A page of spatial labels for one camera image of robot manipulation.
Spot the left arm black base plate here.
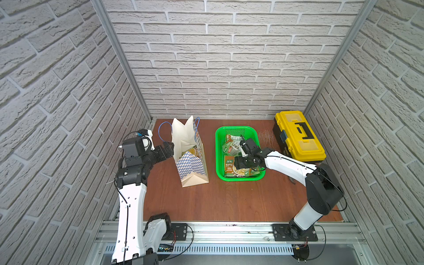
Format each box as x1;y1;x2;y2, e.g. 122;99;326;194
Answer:
162;223;188;241

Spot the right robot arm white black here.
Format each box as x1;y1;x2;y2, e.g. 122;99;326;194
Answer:
234;138;345;239

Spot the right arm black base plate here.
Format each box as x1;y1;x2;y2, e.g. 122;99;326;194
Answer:
271;223;318;242

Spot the round black connector right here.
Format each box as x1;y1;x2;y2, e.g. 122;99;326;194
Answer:
292;245;310;262

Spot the yellow black toolbox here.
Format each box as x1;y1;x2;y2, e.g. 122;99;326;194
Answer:
273;111;326;165

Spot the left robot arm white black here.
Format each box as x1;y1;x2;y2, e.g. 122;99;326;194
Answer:
111;135;174;265

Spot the small circuit board left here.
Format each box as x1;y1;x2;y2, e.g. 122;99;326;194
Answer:
158;244;174;253

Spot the brown food packet in basket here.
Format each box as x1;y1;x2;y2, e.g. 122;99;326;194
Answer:
224;156;260;178

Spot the clear green condiment packet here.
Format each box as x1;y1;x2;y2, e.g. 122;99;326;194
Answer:
222;134;244;156

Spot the white blue checkered paper bag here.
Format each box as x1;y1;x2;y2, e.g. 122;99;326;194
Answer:
170;117;209;187

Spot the aluminium front rail frame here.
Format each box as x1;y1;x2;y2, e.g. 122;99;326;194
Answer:
89;220;368;256

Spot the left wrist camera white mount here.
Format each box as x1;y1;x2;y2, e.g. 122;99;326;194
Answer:
137;129;154;151

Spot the green plastic basket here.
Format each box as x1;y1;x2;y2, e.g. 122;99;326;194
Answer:
215;126;266;182

